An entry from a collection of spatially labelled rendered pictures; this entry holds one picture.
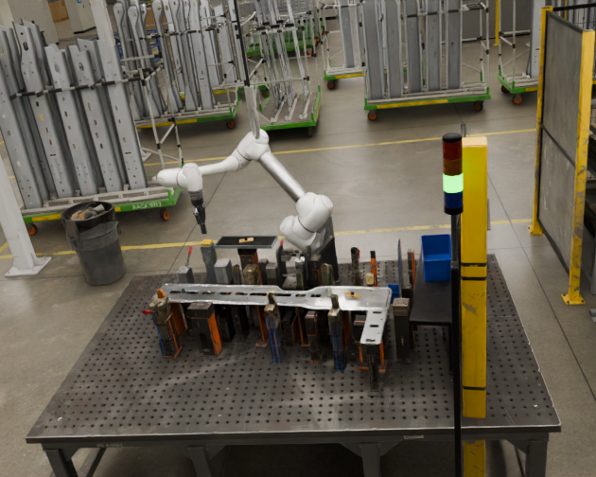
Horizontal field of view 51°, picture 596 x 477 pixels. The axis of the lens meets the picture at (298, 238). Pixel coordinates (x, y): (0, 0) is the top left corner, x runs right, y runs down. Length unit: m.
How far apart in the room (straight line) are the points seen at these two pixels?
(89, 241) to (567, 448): 4.27
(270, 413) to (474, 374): 1.00
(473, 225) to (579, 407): 2.00
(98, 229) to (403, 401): 3.68
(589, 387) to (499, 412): 1.40
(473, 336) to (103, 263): 4.14
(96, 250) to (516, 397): 4.13
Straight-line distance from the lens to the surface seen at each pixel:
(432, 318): 3.09
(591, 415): 4.21
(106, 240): 6.07
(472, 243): 2.54
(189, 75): 11.15
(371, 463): 3.20
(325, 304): 3.31
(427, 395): 3.16
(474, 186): 2.43
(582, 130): 4.64
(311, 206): 3.89
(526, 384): 3.25
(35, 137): 8.13
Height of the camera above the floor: 2.76
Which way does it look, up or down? 26 degrees down
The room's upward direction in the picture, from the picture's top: 8 degrees counter-clockwise
